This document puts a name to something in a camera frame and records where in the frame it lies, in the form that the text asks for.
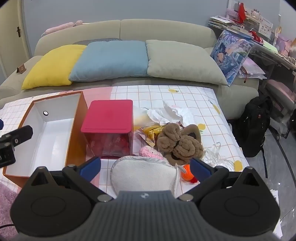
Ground clear plastic bag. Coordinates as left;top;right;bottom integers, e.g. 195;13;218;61
203;142;234;171

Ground pink crochet piece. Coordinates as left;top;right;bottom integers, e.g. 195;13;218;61
139;146;167;163

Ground light blue pillow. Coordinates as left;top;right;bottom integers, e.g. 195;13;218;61
69;40;149;82

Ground translucent bag yellow contents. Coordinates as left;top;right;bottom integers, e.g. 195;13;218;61
133;107;153;130

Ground checked tablecloth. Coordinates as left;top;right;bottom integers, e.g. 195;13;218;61
0;85;250;193

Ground black backpack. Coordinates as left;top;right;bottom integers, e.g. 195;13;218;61
236;95;274;179

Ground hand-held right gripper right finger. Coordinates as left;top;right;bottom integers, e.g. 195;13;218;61
176;157;262;202

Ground loose white papers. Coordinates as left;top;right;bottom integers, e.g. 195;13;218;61
270;189;284;240

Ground blue printed pillow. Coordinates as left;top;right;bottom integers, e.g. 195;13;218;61
210;30;255;87

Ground brown plush toy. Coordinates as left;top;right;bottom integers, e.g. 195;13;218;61
157;123;204;166

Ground pink folder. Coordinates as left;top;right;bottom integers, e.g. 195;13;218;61
238;57;267;80

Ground stack of papers and books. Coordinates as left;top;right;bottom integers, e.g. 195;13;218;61
208;15;255;38

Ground grey-green pillow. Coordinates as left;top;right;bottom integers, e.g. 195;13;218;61
146;39;228;86

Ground pink rug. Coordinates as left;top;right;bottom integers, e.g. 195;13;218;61
0;183;24;241

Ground orange cardboard box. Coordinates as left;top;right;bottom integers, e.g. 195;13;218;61
2;91;89;188

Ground beige sofa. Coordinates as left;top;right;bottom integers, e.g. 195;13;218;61
0;19;259;121

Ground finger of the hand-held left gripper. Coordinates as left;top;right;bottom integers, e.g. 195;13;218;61
0;125;34;146

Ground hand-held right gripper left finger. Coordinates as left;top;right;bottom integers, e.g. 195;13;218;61
30;156;115;203

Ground white plastic bag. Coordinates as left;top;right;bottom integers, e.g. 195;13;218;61
110;156;179;197

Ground cluttered desk with papers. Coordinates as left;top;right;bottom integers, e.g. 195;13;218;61
228;0;274;39

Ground cream door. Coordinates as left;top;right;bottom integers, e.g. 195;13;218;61
0;0;32;80

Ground pink chair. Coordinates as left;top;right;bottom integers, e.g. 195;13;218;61
265;79;296;140

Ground grey desk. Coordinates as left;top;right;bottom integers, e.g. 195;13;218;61
240;35;296;94

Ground orange crochet piece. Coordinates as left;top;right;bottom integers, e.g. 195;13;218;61
180;164;200;184

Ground yellow snack packet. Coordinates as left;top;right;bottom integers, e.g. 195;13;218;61
142;125;166;148

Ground white crumpled plastic bags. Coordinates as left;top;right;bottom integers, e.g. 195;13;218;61
147;100;197;127

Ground red lidded clear box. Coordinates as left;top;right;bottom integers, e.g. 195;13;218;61
80;100;134;159

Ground pink plush toy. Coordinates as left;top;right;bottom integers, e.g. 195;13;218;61
44;20;83;35

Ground yellow pillow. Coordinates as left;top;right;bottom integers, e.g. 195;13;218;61
21;44;87;90

